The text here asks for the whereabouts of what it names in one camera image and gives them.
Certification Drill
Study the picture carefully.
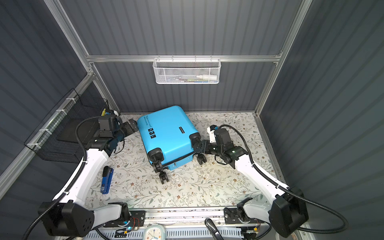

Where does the blue hardshell suitcase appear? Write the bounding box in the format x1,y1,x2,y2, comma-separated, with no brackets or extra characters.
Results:
138,106,207,184

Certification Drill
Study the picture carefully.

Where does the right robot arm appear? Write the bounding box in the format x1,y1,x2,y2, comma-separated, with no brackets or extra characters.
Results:
190,126,309,238

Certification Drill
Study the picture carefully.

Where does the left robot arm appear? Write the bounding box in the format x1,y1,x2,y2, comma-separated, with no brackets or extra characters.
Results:
37,115,139,237

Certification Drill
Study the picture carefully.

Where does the blue flat object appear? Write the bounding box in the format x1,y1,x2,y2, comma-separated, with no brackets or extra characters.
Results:
101,166,114,195

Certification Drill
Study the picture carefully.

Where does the white bottle in basket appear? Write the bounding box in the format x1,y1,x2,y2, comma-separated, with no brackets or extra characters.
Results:
197,75,218,82

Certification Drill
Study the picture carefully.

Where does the small white clock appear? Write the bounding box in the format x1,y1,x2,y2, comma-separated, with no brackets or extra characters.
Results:
142,224,167,240

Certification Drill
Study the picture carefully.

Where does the black wire wall basket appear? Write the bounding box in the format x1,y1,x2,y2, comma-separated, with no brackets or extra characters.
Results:
24,86,109,164

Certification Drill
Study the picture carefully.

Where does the white wire mesh basket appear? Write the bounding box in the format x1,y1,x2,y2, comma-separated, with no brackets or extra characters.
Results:
153,60,222,85

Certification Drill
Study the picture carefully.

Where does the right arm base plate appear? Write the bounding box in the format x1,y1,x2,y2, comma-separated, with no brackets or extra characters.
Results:
224,208,260,225

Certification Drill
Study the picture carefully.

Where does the black handle tool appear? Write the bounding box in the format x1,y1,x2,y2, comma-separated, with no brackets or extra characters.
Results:
205,218,223,240

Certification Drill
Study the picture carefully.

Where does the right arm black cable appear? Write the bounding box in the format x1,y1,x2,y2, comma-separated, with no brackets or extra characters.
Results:
218,124,349,234

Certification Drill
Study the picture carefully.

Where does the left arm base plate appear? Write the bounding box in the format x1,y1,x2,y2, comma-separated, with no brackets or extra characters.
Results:
103,211,146,228

